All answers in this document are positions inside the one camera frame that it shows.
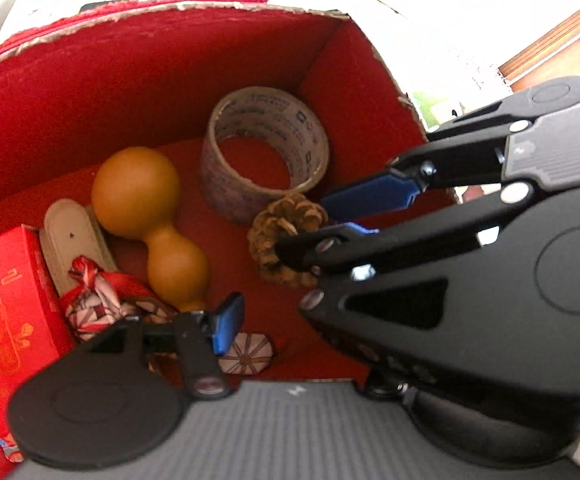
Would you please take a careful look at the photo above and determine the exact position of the round patterned pad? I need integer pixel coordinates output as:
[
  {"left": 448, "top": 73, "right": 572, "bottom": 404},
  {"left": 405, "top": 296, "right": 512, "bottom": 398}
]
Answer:
[{"left": 219, "top": 331, "right": 275, "bottom": 376}]

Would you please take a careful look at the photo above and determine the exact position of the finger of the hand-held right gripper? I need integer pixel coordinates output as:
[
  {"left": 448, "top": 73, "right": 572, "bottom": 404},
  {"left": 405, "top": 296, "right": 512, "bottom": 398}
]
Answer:
[
  {"left": 321, "top": 97, "right": 531, "bottom": 222},
  {"left": 276, "top": 185, "right": 533, "bottom": 351}
]

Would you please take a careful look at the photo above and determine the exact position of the brown gourd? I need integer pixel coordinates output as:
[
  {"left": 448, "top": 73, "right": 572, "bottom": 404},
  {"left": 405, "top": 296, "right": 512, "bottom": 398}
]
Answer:
[{"left": 91, "top": 146, "right": 209, "bottom": 313}]

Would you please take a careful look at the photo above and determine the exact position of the brown wooden furniture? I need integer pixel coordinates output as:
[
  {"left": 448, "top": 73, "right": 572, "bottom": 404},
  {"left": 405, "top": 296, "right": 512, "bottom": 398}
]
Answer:
[{"left": 499, "top": 0, "right": 580, "bottom": 93}]

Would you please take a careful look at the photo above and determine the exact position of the small red gift box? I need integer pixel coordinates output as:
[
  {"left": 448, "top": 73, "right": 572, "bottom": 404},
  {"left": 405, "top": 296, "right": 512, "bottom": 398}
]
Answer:
[{"left": 0, "top": 225, "right": 78, "bottom": 463}]

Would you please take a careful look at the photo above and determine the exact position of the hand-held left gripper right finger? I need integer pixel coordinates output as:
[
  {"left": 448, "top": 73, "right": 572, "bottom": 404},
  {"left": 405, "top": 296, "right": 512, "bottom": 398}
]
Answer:
[{"left": 365, "top": 377, "right": 415, "bottom": 403}]

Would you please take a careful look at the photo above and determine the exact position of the white oval case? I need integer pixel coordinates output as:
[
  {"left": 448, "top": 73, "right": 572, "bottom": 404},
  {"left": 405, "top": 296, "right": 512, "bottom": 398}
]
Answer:
[{"left": 44, "top": 198, "right": 118, "bottom": 298}]

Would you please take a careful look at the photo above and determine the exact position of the red cardboard box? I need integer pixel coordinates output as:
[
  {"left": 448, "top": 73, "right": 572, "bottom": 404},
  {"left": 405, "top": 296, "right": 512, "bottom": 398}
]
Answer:
[{"left": 0, "top": 0, "right": 463, "bottom": 480}]

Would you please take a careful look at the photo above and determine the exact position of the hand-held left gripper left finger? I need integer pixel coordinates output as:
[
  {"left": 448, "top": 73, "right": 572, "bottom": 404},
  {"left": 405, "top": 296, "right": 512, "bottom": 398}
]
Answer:
[{"left": 72, "top": 292, "right": 245, "bottom": 401}]

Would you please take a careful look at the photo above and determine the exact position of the brown pinecone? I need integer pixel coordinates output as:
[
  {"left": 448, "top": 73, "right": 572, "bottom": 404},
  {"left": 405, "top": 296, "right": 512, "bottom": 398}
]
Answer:
[{"left": 247, "top": 192, "right": 329, "bottom": 288}]

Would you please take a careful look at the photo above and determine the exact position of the red white patterned pouch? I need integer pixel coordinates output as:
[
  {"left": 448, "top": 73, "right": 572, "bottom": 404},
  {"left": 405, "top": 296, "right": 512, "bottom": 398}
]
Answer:
[{"left": 60, "top": 255, "right": 179, "bottom": 343}]

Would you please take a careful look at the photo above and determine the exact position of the clear packing tape roll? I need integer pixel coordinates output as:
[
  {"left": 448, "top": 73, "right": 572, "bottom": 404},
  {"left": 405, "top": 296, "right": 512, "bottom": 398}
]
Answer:
[{"left": 199, "top": 86, "right": 331, "bottom": 226}]

